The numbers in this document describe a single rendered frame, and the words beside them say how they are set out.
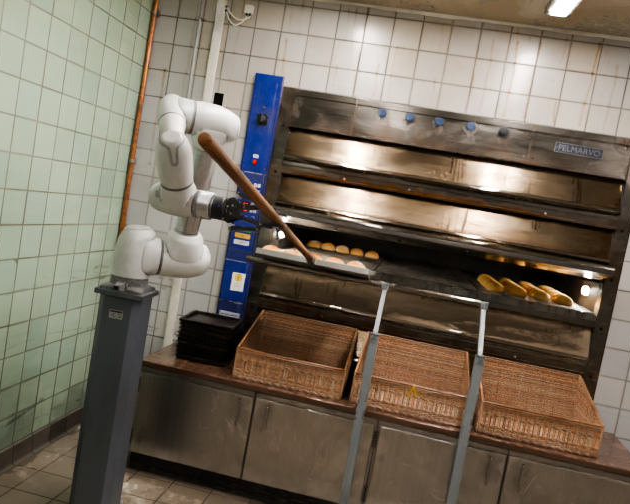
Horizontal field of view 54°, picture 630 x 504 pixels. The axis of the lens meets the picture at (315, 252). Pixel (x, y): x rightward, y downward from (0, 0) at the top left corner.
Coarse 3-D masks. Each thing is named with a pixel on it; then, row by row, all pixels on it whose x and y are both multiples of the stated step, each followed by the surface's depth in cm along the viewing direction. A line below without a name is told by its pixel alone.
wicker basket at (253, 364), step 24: (264, 312) 349; (264, 336) 347; (288, 336) 345; (312, 336) 344; (336, 336) 343; (240, 360) 306; (264, 360) 304; (288, 360) 302; (312, 360) 342; (336, 360) 341; (288, 384) 303; (312, 384) 301; (336, 384) 299
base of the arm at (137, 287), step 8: (112, 280) 256; (120, 280) 255; (128, 280) 255; (136, 280) 256; (144, 280) 259; (104, 288) 254; (112, 288) 254; (120, 288) 251; (128, 288) 254; (136, 288) 256; (144, 288) 259; (152, 288) 267
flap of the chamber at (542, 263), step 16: (304, 224) 349; (320, 224) 338; (336, 224) 330; (352, 224) 329; (416, 240) 326; (432, 240) 322; (480, 256) 333; (496, 256) 323; (512, 256) 316; (528, 256) 315; (560, 272) 330; (576, 272) 321; (592, 272) 312; (608, 272) 309
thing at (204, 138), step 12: (204, 132) 118; (204, 144) 117; (216, 144) 121; (216, 156) 124; (228, 156) 130; (228, 168) 133; (240, 180) 144; (252, 192) 156; (264, 204) 171; (276, 216) 189; (288, 228) 212; (300, 252) 260
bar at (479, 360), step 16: (320, 272) 309; (336, 272) 309; (384, 288) 304; (400, 288) 303; (416, 288) 303; (480, 304) 298; (480, 320) 293; (480, 336) 286; (368, 352) 285; (480, 352) 280; (368, 368) 285; (480, 368) 277; (368, 384) 286; (464, 416) 279; (352, 432) 288; (464, 432) 280; (352, 448) 288; (464, 448) 280; (352, 464) 289; (448, 496) 282
